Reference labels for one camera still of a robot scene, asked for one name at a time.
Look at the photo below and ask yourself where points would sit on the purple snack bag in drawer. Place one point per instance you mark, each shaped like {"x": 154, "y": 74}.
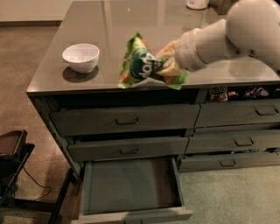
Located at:
{"x": 256, "y": 92}

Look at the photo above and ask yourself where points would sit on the black stand with cable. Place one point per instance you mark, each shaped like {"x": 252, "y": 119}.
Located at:
{"x": 14, "y": 153}

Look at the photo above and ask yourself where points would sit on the white container on counter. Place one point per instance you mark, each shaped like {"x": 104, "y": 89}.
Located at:
{"x": 197, "y": 4}

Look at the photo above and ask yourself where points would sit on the open bottom left drawer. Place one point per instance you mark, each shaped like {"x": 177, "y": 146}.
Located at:
{"x": 133, "y": 191}

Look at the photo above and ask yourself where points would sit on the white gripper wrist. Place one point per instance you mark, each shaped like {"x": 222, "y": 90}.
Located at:
{"x": 185, "y": 52}

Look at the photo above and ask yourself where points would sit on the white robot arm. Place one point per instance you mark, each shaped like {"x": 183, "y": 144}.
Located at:
{"x": 250, "y": 28}

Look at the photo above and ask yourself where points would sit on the top left drawer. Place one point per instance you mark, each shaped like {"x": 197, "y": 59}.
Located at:
{"x": 90, "y": 121}

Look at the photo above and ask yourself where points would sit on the grey kitchen island counter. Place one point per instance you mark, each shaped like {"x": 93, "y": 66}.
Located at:
{"x": 109, "y": 25}

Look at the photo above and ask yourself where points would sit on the green rice chip bag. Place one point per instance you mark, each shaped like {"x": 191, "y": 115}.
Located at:
{"x": 139, "y": 64}

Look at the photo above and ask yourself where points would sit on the bottom right drawer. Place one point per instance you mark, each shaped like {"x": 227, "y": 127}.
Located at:
{"x": 228, "y": 161}

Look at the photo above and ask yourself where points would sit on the middle left drawer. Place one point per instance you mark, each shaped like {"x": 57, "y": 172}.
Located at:
{"x": 128, "y": 148}

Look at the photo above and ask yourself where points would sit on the orange snack bag in drawer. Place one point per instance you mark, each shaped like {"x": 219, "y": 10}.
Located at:
{"x": 218, "y": 94}

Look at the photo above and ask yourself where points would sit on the white ceramic bowl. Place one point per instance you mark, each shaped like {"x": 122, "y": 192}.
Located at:
{"x": 82, "y": 58}

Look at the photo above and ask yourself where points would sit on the top right drawer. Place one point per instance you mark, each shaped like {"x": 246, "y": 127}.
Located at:
{"x": 226, "y": 113}

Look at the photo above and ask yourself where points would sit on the middle right drawer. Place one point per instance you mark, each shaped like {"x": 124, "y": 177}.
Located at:
{"x": 234, "y": 141}

